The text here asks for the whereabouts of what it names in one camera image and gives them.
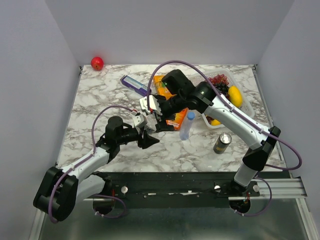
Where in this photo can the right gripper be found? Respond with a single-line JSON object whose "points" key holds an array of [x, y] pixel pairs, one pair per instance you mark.
{"points": [[161, 126]]}

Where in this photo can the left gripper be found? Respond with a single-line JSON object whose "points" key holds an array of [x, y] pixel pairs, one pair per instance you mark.
{"points": [[146, 141]]}

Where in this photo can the clear crushed plastic bottle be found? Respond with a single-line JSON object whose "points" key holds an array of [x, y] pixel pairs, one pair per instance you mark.
{"points": [[150, 127]]}

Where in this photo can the blue tinted plastic bottle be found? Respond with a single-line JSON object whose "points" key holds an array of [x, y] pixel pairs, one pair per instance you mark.
{"points": [[185, 128]]}

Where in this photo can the plain blue bottle cap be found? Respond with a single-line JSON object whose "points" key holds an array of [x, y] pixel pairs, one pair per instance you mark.
{"points": [[191, 115]]}

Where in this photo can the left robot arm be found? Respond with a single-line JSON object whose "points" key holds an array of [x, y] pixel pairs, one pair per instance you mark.
{"points": [[62, 187]]}

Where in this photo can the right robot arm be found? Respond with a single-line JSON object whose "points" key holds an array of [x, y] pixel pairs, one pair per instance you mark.
{"points": [[260, 139]]}

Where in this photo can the orange razor box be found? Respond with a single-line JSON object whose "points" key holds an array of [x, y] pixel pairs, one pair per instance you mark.
{"points": [[178, 119]]}

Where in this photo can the orange yellow snack pack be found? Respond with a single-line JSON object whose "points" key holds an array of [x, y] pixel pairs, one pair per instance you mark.
{"points": [[160, 87]]}

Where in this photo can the purple rectangular box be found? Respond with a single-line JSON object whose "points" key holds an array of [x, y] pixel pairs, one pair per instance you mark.
{"points": [[135, 85]]}

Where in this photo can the dark purple grape bunch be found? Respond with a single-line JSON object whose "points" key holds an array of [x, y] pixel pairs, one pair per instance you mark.
{"points": [[209, 119]]}

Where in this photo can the yellow lemon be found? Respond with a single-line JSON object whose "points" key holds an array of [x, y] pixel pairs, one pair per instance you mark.
{"points": [[215, 122]]}

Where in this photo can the black drink can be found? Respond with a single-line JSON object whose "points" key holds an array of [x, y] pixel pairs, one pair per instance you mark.
{"points": [[222, 142]]}

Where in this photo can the black grape bunch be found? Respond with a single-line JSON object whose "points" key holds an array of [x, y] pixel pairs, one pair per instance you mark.
{"points": [[223, 88]]}

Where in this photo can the red grape bunch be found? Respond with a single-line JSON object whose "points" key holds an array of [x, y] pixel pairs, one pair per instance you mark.
{"points": [[219, 79]]}

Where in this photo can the yellow mango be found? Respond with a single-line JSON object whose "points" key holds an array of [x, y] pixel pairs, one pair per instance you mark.
{"points": [[235, 96]]}

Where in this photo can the white plastic basket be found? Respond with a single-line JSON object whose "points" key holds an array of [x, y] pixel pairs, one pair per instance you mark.
{"points": [[245, 107]]}

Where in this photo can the red apple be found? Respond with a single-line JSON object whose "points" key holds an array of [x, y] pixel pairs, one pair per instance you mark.
{"points": [[97, 63]]}

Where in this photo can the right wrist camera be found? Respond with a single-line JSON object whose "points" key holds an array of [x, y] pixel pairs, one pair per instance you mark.
{"points": [[150, 105]]}

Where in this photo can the black base frame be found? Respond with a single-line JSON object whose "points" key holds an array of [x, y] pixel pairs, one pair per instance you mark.
{"points": [[150, 190]]}

